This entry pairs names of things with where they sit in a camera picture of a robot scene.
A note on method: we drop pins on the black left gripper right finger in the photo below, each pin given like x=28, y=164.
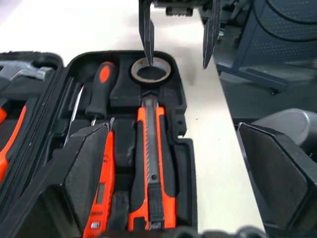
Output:
x=277, y=178

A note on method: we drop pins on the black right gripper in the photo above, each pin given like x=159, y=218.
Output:
x=178, y=10

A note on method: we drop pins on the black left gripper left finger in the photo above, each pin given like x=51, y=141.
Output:
x=62, y=198

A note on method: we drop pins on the black electrical tape roll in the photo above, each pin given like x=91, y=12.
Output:
x=168, y=72

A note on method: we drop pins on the orange voltage tester pen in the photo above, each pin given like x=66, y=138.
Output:
x=104, y=168

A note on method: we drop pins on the short orange black screwdriver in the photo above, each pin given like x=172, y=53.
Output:
x=99, y=96

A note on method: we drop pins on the orange black utility knife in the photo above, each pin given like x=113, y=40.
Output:
x=151, y=148

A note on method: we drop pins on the black tool case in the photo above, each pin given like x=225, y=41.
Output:
x=123, y=148

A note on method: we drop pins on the grey rounded robot body shell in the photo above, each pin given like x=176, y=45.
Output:
x=292, y=121

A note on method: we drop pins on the blue grey perforated cabinet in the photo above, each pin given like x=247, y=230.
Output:
x=272, y=49

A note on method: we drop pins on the silver claw hammer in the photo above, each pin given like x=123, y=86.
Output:
x=27, y=72

